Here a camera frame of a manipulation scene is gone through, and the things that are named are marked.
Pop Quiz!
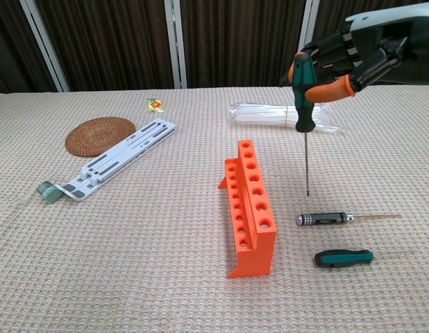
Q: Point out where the beige woven tablecloth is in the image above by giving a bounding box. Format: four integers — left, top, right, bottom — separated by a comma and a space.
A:
0, 85, 429, 333

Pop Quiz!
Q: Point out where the round woven rattan coaster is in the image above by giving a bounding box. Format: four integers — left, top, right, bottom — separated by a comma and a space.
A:
65, 117, 137, 157

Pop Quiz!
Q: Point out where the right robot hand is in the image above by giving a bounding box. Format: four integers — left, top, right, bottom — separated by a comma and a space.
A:
287, 0, 429, 103

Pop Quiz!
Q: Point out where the white folding laptop stand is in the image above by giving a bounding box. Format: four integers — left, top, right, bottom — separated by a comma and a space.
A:
60, 118, 178, 202

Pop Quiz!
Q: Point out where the silver black precision screwdriver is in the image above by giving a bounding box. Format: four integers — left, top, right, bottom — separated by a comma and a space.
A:
296, 212, 402, 227

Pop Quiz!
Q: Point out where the large green black screwdriver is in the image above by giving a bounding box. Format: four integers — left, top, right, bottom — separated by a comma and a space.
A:
292, 51, 319, 198

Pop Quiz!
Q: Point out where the white aluminium partition post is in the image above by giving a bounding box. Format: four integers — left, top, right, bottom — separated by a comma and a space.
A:
299, 0, 321, 49
19, 0, 70, 93
164, 0, 188, 89

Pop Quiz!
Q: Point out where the bundle of clear straws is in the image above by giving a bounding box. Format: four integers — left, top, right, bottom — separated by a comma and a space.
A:
228, 100, 342, 135

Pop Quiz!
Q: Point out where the small green translucent block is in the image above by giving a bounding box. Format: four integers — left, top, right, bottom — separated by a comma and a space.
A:
36, 180, 62, 203

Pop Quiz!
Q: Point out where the small green black screwdriver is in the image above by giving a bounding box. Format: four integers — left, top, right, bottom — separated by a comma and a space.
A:
314, 248, 415, 268

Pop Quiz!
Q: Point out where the orange screwdriver holder rack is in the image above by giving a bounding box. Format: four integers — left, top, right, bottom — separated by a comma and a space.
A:
217, 138, 278, 280

